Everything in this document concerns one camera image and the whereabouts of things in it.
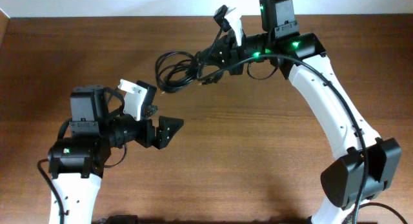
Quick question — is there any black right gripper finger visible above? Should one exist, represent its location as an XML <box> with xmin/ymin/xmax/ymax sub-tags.
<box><xmin>197</xmin><ymin>69</ymin><xmax>227</xmax><ymax>85</ymax></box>
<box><xmin>195</xmin><ymin>48</ymin><xmax>226</xmax><ymax>66</ymax></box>

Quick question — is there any black cable bundle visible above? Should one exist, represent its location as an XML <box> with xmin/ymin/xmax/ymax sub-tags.
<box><xmin>154</xmin><ymin>50</ymin><xmax>223</xmax><ymax>95</ymax></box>

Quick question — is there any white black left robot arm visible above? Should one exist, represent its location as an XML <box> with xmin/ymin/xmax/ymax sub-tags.
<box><xmin>42</xmin><ymin>81</ymin><xmax>184</xmax><ymax>223</ymax></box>

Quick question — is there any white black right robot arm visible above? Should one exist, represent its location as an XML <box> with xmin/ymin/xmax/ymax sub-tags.
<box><xmin>201</xmin><ymin>0</ymin><xmax>401</xmax><ymax>223</ymax></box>

